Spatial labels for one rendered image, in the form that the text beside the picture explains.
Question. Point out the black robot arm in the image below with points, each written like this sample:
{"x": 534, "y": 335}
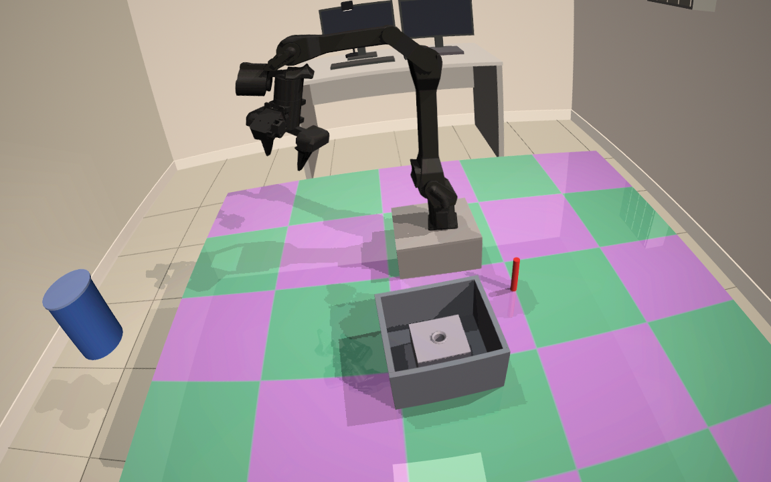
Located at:
{"x": 425, "y": 66}

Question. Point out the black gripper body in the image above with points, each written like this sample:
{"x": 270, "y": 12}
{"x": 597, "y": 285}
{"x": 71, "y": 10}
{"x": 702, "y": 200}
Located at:
{"x": 309, "y": 139}

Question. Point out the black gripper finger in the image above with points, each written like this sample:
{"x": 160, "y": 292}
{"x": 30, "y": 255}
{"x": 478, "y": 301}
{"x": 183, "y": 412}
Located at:
{"x": 267, "y": 147}
{"x": 302, "y": 158}

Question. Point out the red peg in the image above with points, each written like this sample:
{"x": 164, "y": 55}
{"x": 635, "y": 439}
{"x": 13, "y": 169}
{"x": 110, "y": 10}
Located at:
{"x": 515, "y": 274}

